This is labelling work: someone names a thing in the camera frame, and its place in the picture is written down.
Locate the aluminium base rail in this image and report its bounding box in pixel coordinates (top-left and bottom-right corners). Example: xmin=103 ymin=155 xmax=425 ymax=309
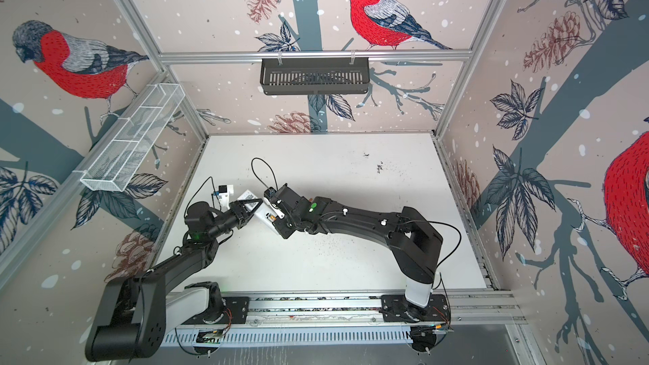
xmin=105 ymin=288 xmax=523 ymax=328

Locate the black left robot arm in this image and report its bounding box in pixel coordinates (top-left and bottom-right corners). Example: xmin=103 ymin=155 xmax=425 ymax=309
xmin=85 ymin=199 xmax=263 ymax=363

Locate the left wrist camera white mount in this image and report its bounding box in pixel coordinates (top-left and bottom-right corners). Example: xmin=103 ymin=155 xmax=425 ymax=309
xmin=213 ymin=184 xmax=234 ymax=211

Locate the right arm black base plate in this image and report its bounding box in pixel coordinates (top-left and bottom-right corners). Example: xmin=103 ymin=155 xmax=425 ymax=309
xmin=379 ymin=294 xmax=451 ymax=324

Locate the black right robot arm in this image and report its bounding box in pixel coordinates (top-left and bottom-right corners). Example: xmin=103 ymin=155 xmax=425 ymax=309
xmin=264 ymin=185 xmax=462 ymax=323

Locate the black hanging basket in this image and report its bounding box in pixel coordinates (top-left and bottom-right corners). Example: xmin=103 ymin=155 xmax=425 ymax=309
xmin=260 ymin=57 xmax=370 ymax=96

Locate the white remote control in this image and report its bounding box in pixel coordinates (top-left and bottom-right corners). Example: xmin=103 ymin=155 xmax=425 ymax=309
xmin=248 ymin=198 xmax=283 ymax=234

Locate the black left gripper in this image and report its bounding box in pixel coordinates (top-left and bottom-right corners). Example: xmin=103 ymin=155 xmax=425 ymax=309
xmin=207 ymin=198 xmax=263 ymax=240

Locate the aluminium cross bar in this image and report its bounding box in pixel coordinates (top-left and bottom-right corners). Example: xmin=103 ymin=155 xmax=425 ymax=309
xmin=158 ymin=49 xmax=474 ymax=65

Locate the white perforated cable duct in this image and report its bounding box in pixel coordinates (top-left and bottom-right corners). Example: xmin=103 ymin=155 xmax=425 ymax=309
xmin=162 ymin=325 xmax=412 ymax=349

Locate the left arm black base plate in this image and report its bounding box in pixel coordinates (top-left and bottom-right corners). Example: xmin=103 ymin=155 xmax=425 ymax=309
xmin=199 ymin=297 xmax=250 ymax=325

